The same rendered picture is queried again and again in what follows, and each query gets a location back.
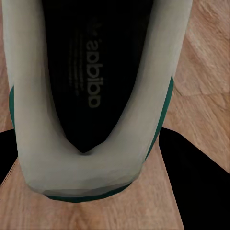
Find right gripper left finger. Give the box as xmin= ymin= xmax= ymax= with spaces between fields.
xmin=0 ymin=129 xmax=18 ymax=185

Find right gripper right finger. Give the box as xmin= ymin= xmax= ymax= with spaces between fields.
xmin=159 ymin=127 xmax=230 ymax=230

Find gym shoe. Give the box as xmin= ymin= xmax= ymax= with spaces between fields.
xmin=2 ymin=0 xmax=193 ymax=203

